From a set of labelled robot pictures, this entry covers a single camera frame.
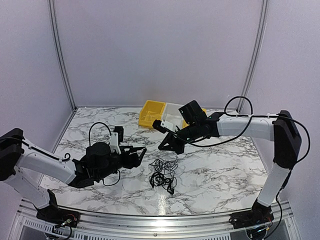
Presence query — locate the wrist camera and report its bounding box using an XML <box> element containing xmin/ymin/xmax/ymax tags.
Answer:
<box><xmin>109</xmin><ymin>126</ymin><xmax>124</xmax><ymax>155</ymax></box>
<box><xmin>152</xmin><ymin>119</ymin><xmax>176</xmax><ymax>134</ymax></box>

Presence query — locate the left yellow plastic bin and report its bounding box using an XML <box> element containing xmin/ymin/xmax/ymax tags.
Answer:
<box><xmin>138</xmin><ymin>100</ymin><xmax>166</xmax><ymax>128</ymax></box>

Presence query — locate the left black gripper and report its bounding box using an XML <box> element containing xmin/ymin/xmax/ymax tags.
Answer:
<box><xmin>95</xmin><ymin>146</ymin><xmax>147</xmax><ymax>182</ymax></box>

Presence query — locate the yellow plastic bin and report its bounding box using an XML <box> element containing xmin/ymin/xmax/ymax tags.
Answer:
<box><xmin>138</xmin><ymin>100</ymin><xmax>166</xmax><ymax>128</ymax></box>
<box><xmin>182</xmin><ymin>108</ymin><xmax>207</xmax><ymax>128</ymax></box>

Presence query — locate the right yellow plastic bin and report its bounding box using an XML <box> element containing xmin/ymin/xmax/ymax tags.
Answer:
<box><xmin>182</xmin><ymin>108</ymin><xmax>207</xmax><ymax>128</ymax></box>

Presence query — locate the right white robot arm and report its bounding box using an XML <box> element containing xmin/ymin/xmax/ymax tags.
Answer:
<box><xmin>152</xmin><ymin>100</ymin><xmax>311</xmax><ymax>224</ymax></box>

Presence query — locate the aluminium front rail frame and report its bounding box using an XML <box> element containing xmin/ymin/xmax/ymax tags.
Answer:
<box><xmin>9</xmin><ymin>197</ymin><xmax>298</xmax><ymax>240</ymax></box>

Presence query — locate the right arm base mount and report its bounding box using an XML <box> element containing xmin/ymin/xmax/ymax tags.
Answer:
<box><xmin>229</xmin><ymin>199</ymin><xmax>274</xmax><ymax>229</ymax></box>

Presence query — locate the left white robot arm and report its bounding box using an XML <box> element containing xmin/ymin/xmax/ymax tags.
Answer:
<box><xmin>0</xmin><ymin>128</ymin><xmax>147</xmax><ymax>223</ymax></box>

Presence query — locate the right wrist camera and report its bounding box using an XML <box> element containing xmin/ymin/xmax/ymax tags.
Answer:
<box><xmin>152</xmin><ymin>119</ymin><xmax>176</xmax><ymax>134</ymax></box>

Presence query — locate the aluminium corner post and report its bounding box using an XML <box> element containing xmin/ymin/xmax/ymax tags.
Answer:
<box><xmin>47</xmin><ymin>0</ymin><xmax>78</xmax><ymax>112</ymax></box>
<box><xmin>240</xmin><ymin>0</ymin><xmax>270</xmax><ymax>97</ymax></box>

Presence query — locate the white plastic bin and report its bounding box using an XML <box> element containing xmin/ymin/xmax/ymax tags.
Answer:
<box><xmin>161</xmin><ymin>102</ymin><xmax>184</xmax><ymax>129</ymax></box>

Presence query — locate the right aluminium corner post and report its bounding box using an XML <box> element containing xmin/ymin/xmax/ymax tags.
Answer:
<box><xmin>240</xmin><ymin>0</ymin><xmax>270</xmax><ymax>97</ymax></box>

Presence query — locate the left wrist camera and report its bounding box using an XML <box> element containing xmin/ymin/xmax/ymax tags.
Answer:
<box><xmin>109</xmin><ymin>126</ymin><xmax>124</xmax><ymax>155</ymax></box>

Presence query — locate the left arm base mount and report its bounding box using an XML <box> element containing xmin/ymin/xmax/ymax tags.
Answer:
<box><xmin>35</xmin><ymin>189</ymin><xmax>80</xmax><ymax>228</ymax></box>

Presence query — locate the left aluminium corner post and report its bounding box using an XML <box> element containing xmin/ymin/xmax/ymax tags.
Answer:
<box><xmin>47</xmin><ymin>0</ymin><xmax>78</xmax><ymax>112</ymax></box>

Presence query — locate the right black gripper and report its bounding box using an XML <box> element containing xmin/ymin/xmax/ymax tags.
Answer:
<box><xmin>158</xmin><ymin>122</ymin><xmax>201</xmax><ymax>155</ymax></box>

